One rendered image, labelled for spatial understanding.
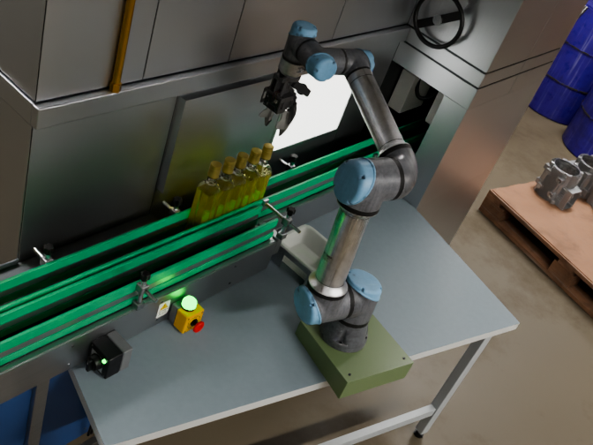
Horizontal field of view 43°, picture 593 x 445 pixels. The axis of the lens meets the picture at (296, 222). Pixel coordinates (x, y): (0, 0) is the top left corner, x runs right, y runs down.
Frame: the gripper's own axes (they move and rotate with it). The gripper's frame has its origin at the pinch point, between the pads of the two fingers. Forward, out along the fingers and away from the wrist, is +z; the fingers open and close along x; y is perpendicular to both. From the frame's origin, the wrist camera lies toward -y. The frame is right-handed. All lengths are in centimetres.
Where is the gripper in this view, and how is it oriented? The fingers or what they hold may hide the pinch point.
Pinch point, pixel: (275, 126)
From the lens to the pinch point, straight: 236.9
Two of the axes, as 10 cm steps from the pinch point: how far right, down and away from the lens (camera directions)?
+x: 7.3, 5.8, -3.7
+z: -3.0, 7.5, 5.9
